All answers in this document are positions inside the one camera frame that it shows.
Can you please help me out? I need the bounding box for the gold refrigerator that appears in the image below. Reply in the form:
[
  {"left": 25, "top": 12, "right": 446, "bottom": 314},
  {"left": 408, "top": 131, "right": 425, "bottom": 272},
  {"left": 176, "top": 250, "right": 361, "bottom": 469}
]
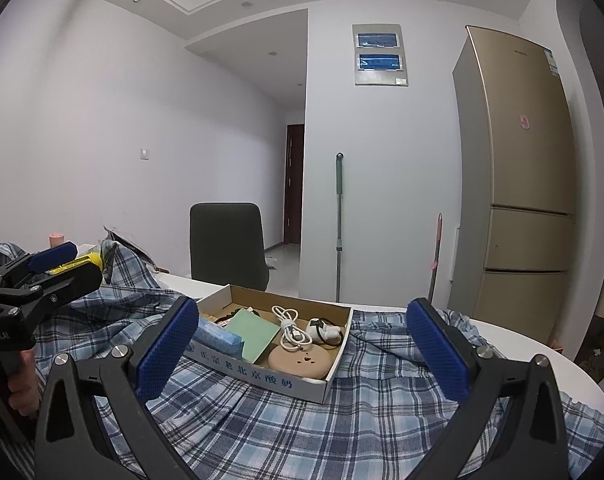
[{"left": 451, "top": 25, "right": 580, "bottom": 346}]

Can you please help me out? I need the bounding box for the blue plaid cloth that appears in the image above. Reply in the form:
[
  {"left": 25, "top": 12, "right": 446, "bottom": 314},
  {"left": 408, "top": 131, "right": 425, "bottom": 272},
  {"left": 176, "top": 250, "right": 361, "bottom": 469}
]
[{"left": 0, "top": 240, "right": 604, "bottom": 480}]

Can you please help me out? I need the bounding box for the person's left hand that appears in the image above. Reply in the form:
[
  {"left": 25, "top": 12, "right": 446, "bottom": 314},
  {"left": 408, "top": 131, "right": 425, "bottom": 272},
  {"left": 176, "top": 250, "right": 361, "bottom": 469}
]
[{"left": 0, "top": 347, "right": 40, "bottom": 420}]

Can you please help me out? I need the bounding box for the green notebook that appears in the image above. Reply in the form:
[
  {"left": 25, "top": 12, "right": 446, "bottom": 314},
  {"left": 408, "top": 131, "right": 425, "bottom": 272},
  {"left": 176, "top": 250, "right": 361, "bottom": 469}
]
[{"left": 225, "top": 308, "right": 281, "bottom": 365}]

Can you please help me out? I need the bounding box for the white cardboard box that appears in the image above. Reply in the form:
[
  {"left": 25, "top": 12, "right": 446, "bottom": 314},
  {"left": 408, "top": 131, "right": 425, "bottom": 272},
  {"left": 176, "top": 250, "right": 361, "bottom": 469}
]
[{"left": 182, "top": 284, "right": 355, "bottom": 405}]

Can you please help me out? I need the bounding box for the dark grey chair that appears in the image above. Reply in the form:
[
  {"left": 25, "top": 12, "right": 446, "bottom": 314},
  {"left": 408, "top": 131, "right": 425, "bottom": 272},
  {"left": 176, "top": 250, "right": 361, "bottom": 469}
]
[{"left": 190, "top": 203, "right": 270, "bottom": 292}]

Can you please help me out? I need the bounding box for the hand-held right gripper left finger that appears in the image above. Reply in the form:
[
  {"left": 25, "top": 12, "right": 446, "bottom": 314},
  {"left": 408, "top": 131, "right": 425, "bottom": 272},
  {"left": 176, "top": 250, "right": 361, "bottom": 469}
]
[{"left": 34, "top": 296, "right": 201, "bottom": 480}]

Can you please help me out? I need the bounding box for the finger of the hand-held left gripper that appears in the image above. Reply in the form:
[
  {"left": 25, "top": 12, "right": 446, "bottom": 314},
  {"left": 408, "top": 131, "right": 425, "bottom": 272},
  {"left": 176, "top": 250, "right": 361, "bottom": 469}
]
[
  {"left": 0, "top": 241, "right": 79, "bottom": 288},
  {"left": 0, "top": 260, "right": 104, "bottom": 318}
]

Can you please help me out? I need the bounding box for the white charging cable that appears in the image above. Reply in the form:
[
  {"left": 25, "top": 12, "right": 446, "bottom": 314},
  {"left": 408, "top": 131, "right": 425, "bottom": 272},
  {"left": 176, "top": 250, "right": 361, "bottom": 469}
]
[{"left": 272, "top": 306, "right": 315, "bottom": 352}]

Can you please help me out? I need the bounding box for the dark wooden door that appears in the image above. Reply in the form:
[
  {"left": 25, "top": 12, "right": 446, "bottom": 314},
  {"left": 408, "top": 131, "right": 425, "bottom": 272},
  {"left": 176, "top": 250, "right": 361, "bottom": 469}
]
[{"left": 284, "top": 124, "right": 305, "bottom": 246}]

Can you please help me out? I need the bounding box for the grey electrical panel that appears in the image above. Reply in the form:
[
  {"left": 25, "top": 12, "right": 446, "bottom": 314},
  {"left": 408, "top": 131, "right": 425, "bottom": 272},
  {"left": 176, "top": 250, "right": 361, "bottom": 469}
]
[{"left": 352, "top": 23, "right": 411, "bottom": 87}]

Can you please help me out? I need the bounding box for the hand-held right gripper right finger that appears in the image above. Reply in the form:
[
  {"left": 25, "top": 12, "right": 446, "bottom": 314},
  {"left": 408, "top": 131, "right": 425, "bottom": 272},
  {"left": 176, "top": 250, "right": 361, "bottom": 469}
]
[{"left": 406, "top": 297, "right": 571, "bottom": 480}]

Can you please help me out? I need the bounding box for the round beige disc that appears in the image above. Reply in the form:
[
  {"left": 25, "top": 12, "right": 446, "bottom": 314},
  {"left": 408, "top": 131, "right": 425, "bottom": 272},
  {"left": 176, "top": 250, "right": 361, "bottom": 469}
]
[{"left": 268, "top": 345, "right": 333, "bottom": 380}]

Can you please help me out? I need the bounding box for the yellow bottle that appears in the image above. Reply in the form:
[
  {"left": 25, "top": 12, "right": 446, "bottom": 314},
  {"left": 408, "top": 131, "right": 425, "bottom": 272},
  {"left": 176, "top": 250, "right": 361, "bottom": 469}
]
[{"left": 49, "top": 252, "right": 104, "bottom": 275}]

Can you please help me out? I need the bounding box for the white plastic bag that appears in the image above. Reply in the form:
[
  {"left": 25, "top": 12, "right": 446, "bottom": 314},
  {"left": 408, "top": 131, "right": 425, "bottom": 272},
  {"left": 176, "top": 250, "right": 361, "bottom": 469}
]
[{"left": 104, "top": 225, "right": 157, "bottom": 266}]

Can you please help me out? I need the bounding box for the blue tissue pack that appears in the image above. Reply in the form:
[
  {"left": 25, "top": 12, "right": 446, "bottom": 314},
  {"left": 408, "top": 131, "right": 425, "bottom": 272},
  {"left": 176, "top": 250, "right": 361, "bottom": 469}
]
[{"left": 196, "top": 316, "right": 245, "bottom": 359}]

